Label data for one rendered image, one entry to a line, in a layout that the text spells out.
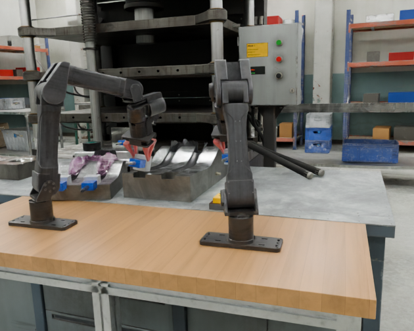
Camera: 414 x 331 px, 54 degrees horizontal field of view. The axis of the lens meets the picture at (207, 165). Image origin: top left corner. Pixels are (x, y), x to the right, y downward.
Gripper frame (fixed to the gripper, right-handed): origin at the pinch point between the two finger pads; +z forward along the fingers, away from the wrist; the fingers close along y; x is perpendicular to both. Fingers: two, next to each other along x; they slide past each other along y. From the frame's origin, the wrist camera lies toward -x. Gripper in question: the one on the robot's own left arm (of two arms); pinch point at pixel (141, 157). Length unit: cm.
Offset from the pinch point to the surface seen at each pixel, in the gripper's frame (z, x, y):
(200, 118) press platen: 21, -74, 9
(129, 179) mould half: 7.2, 4.7, 3.4
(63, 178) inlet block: 6.5, 13.0, 25.0
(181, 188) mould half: 6.4, 4.1, -16.5
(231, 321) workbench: 47, 19, -40
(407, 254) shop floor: 132, -134, -118
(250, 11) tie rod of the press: -17, -155, 6
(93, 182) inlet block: 5.8, 11.9, 13.0
